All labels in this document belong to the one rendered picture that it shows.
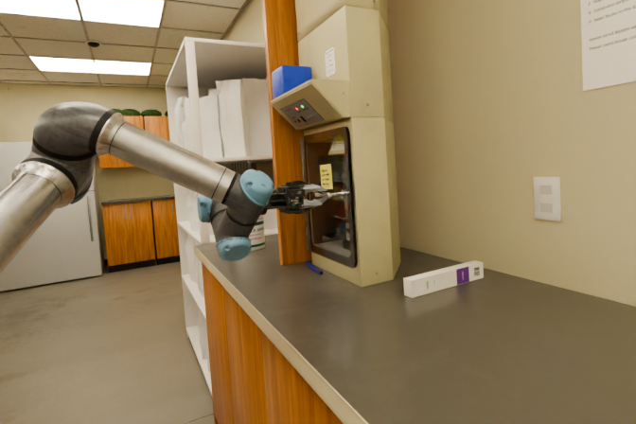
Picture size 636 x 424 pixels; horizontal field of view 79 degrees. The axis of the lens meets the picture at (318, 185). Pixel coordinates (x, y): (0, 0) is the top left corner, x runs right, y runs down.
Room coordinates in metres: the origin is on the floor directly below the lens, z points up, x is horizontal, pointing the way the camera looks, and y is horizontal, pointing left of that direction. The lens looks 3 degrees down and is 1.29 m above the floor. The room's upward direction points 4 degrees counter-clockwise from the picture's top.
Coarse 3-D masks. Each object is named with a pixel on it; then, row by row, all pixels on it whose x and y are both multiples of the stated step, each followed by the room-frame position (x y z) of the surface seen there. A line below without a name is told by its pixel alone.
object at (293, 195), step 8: (280, 192) 1.04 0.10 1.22; (288, 192) 1.00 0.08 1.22; (296, 192) 1.01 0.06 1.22; (304, 192) 1.02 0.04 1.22; (272, 200) 1.00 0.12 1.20; (280, 200) 1.00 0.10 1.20; (288, 200) 1.00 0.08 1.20; (296, 200) 1.02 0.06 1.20; (264, 208) 0.98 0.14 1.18; (272, 208) 0.98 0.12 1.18; (280, 208) 1.05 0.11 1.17; (288, 208) 1.00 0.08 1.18
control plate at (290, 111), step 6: (294, 102) 1.15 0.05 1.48; (300, 102) 1.13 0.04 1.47; (306, 102) 1.11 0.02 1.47; (282, 108) 1.24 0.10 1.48; (288, 108) 1.22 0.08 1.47; (294, 108) 1.18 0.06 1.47; (300, 108) 1.16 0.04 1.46; (306, 108) 1.13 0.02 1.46; (312, 108) 1.11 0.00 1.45; (288, 114) 1.25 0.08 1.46; (294, 114) 1.22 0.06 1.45; (300, 114) 1.19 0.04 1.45; (306, 114) 1.17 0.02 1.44; (318, 114) 1.11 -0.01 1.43; (312, 120) 1.17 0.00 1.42; (318, 120) 1.15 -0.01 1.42; (300, 126) 1.27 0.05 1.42
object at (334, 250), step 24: (312, 144) 1.25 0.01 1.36; (336, 144) 1.11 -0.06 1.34; (312, 168) 1.26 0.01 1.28; (336, 168) 1.11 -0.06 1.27; (312, 192) 1.27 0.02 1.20; (336, 192) 1.12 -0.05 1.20; (312, 216) 1.28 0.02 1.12; (336, 216) 1.13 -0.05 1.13; (312, 240) 1.29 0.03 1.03; (336, 240) 1.14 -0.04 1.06
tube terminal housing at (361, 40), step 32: (320, 32) 1.18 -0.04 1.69; (352, 32) 1.06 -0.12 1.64; (384, 32) 1.19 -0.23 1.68; (320, 64) 1.19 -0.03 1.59; (352, 64) 1.05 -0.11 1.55; (384, 64) 1.16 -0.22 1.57; (352, 96) 1.05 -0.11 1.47; (384, 96) 1.12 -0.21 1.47; (320, 128) 1.22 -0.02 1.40; (352, 128) 1.05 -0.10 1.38; (384, 128) 1.10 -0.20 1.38; (352, 160) 1.06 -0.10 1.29; (384, 160) 1.09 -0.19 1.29; (384, 192) 1.09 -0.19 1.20; (384, 224) 1.09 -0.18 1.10; (320, 256) 1.27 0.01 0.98; (384, 256) 1.09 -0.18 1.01
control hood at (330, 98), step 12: (312, 84) 1.00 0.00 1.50; (324, 84) 1.01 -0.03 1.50; (336, 84) 1.03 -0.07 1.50; (348, 84) 1.05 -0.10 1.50; (288, 96) 1.15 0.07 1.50; (300, 96) 1.10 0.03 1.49; (312, 96) 1.05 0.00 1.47; (324, 96) 1.02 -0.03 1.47; (336, 96) 1.03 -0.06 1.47; (348, 96) 1.05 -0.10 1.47; (276, 108) 1.28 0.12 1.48; (324, 108) 1.07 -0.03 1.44; (336, 108) 1.03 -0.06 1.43; (348, 108) 1.05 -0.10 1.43; (288, 120) 1.30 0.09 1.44; (324, 120) 1.13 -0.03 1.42; (336, 120) 1.10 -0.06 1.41
